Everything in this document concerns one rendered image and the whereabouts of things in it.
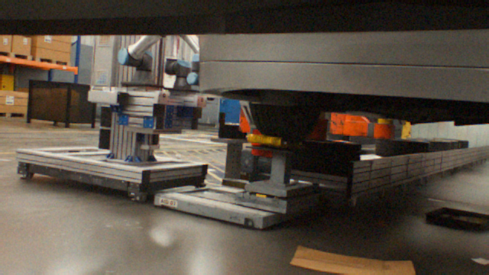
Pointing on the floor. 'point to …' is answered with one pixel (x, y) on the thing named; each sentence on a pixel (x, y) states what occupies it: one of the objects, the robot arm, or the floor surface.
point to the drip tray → (479, 220)
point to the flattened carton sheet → (349, 263)
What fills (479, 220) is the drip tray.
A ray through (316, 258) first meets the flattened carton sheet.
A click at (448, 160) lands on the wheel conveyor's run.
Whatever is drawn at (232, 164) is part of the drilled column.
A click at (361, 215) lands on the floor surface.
